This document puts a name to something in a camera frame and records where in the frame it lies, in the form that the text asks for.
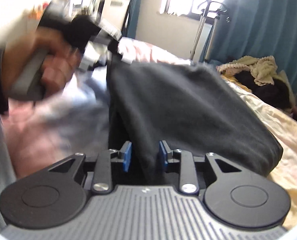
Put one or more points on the white pillow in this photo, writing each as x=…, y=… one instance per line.
x=287, y=85

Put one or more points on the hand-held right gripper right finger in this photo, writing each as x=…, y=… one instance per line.
x=162, y=156

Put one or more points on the wide blue curtain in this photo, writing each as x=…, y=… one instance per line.
x=268, y=17

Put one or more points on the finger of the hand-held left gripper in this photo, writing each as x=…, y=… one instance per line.
x=118, y=50

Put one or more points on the white folding chair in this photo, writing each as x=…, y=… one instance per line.
x=116, y=12

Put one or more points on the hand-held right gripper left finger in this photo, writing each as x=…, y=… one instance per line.
x=126, y=156

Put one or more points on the garment steamer stand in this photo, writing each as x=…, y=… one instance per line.
x=201, y=30

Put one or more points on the black clothing heap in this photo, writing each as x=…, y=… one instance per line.
x=268, y=92

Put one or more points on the person's left hand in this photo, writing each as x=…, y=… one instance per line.
x=58, y=67

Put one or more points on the black cotton garment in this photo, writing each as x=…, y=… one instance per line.
x=188, y=110

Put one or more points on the cream fleece blanket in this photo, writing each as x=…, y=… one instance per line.
x=261, y=67

